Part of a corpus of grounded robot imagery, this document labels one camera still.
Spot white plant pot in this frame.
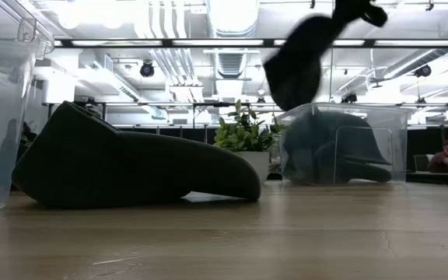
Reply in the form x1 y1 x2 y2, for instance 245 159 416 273
233 150 271 185

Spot clear plastic storage bin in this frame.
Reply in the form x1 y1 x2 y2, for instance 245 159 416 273
0 0 56 213
275 102 411 187

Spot navy blue baseball cap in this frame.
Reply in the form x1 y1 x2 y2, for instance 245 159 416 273
313 142 394 185

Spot green leafy plant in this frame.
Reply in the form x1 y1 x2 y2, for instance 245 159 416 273
212 100 287 153

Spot person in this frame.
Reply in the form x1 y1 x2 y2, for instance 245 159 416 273
427 138 448 175

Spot dark cloth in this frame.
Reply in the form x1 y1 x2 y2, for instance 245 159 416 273
12 100 263 209

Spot black overhead beam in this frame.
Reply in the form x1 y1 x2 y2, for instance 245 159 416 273
54 37 448 49

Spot black dome ceiling camera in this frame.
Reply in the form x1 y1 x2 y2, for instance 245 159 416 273
414 64 433 79
139 60 156 79

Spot dark charcoal baseball cap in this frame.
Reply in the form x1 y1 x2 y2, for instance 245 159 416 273
262 14 346 113

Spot silver ventilation duct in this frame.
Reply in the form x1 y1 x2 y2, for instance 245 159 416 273
207 0 261 39

